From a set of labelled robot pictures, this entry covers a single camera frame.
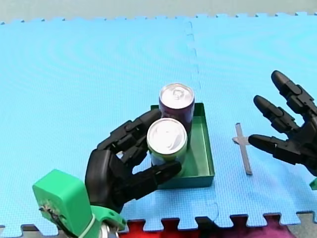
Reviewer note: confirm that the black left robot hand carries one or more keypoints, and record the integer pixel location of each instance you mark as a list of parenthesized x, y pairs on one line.
[(106, 178)]

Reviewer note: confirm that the shallow green tray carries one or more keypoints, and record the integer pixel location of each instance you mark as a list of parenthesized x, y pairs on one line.
[(200, 158)]

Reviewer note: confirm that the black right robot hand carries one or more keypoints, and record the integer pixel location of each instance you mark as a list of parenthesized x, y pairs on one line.
[(304, 146)]

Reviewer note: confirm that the green drink can dark band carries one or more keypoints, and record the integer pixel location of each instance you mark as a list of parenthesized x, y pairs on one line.
[(167, 138)]

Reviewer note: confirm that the dark purple drink can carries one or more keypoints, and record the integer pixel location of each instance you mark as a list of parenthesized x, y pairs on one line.
[(177, 111)]

